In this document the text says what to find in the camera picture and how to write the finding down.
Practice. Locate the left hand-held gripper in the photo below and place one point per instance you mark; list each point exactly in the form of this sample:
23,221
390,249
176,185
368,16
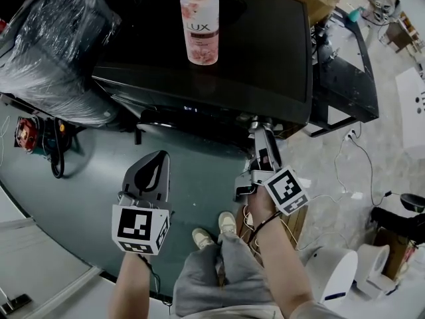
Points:
139,224

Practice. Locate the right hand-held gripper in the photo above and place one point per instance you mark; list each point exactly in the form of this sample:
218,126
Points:
285,188

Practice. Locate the person's right forearm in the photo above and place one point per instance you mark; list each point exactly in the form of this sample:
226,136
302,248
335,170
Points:
282,271

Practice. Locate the person's left forearm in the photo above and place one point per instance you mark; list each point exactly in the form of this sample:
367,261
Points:
139,291

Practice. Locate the person's left cream shoe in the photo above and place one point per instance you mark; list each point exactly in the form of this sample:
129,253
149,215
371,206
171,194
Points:
202,238

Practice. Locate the person's cream shoe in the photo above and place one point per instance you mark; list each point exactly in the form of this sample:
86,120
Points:
202,238
227,223

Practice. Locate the wooden crate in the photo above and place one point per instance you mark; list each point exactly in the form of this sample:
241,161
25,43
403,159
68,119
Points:
293,226

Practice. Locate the person's right cream shoe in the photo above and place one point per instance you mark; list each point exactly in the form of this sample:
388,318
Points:
227,223

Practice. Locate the white power strip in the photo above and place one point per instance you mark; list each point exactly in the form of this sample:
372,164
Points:
350,133

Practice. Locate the black scuffed table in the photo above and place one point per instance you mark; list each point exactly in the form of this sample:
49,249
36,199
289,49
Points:
345,91

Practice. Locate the person's grey trousers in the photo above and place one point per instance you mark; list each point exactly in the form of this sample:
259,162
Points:
225,277

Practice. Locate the pink body wash bottle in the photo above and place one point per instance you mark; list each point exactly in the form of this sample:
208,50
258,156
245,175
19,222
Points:
200,28

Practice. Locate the white rounded appliance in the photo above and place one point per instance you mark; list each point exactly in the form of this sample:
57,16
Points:
332,271

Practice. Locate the red power tool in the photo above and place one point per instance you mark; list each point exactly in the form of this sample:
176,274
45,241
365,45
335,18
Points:
25,134

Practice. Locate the white board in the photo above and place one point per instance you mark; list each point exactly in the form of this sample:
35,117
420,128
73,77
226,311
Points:
411,111

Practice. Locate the black chair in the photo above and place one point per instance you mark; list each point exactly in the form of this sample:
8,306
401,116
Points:
401,218

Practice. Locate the white paper roll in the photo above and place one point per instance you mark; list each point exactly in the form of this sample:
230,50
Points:
376,264

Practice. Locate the teal spray bottle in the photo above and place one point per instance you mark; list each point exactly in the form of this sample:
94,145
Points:
354,13

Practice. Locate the wooden cabinet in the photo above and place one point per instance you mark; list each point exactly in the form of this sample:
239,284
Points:
401,33

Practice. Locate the plastic-wrapped black appliance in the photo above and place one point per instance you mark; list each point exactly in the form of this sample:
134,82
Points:
53,52

